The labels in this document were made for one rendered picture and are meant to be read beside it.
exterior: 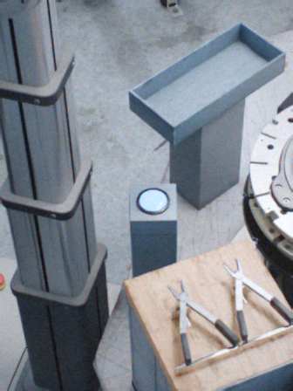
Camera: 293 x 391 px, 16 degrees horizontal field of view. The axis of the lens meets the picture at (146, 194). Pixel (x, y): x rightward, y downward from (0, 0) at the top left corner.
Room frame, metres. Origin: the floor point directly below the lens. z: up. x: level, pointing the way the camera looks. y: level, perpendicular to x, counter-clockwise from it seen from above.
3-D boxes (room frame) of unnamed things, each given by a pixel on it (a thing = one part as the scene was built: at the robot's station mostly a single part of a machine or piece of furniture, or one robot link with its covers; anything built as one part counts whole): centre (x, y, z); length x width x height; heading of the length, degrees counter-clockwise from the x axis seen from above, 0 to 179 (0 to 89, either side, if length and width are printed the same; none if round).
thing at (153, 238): (0.97, -0.01, 0.91); 0.07 x 0.07 x 0.25; 89
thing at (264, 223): (0.91, -0.17, 1.05); 0.08 x 0.02 x 0.01; 19
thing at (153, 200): (0.97, -0.01, 1.03); 0.04 x 0.04 x 0.01
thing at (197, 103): (1.21, -0.11, 0.92); 0.25 x 0.11 x 0.28; 130
